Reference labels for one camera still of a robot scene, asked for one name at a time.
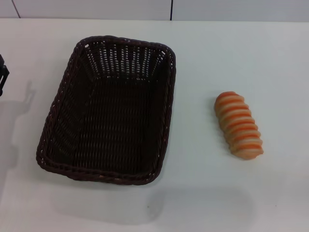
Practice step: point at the orange striped bread loaf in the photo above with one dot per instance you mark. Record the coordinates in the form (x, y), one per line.
(237, 125)

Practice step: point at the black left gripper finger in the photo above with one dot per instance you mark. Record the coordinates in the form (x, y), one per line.
(3, 72)

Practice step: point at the dark brown woven rectangular basket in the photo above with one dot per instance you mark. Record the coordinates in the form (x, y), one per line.
(113, 125)

